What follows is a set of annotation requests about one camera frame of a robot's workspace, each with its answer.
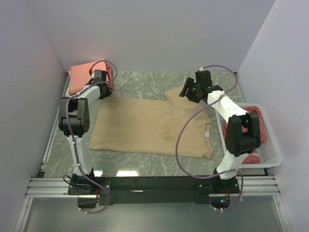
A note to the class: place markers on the tan t-shirt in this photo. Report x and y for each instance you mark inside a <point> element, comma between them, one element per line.
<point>153,126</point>

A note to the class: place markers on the white plastic basket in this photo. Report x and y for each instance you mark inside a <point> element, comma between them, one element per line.
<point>268,152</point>

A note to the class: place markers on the aluminium rail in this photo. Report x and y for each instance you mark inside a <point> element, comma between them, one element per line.
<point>247,185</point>

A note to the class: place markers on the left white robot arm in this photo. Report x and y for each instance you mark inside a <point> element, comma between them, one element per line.
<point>74,122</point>

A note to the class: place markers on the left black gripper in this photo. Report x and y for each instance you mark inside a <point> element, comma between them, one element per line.
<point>107,93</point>

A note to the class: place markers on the folded salmon t-shirt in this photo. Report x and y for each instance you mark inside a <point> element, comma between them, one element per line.
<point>79,76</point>

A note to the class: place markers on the red t-shirt in basket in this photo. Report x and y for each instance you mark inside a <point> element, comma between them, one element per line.
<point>244,134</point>

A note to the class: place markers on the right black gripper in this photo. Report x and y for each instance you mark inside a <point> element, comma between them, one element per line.
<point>188,84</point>

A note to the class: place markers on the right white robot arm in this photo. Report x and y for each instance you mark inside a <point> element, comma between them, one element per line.
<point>218,100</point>

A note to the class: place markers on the black base beam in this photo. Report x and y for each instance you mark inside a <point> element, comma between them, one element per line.
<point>153,189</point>

